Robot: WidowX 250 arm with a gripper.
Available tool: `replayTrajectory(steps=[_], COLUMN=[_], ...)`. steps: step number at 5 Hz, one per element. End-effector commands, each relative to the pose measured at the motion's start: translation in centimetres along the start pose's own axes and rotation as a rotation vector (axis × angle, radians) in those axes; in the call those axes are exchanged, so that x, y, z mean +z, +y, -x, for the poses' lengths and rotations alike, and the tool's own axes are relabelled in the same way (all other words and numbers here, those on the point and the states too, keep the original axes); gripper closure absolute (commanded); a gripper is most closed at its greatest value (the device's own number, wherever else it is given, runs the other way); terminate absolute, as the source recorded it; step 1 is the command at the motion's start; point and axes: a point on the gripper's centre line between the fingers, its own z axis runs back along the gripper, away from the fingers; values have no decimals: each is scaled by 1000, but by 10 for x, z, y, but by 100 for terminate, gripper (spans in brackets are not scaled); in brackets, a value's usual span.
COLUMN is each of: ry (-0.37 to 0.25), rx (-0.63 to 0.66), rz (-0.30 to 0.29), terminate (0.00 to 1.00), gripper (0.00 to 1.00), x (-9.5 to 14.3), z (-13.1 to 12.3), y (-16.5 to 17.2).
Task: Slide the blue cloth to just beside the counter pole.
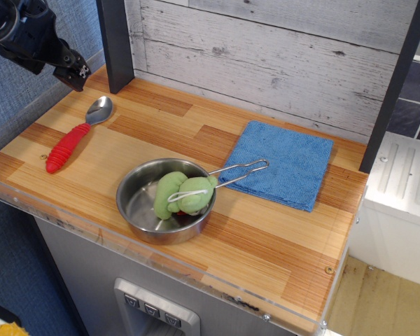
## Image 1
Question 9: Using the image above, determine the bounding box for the dark grey right post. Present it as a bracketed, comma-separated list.
[359, 1, 420, 174]

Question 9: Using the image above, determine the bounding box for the clear acrylic edge guard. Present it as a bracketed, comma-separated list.
[0, 166, 367, 335]

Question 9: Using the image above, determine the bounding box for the white ridged cabinet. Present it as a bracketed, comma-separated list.
[349, 132, 420, 284]

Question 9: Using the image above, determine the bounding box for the silver button panel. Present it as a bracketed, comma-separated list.
[113, 278, 201, 335]

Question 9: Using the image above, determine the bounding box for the green plush toy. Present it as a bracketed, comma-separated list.
[153, 171, 218, 220]

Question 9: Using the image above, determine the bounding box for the steel pan with wire handle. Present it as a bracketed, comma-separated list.
[116, 158, 269, 244]

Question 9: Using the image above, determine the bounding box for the dark grey post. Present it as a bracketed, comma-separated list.
[96, 0, 134, 94]
[359, 1, 420, 174]

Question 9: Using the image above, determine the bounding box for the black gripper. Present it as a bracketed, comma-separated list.
[0, 6, 91, 92]

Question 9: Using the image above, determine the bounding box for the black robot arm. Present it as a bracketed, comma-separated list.
[0, 1, 91, 92]

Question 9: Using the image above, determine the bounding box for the yellow object at corner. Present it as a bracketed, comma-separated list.
[0, 323, 29, 336]

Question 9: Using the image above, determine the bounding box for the dark grey left post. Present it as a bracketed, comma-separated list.
[96, 0, 134, 94]

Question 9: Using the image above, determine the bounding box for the red handled metal spoon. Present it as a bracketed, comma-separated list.
[45, 96, 113, 174]

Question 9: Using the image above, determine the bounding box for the blue towel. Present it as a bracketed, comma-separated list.
[218, 121, 334, 212]

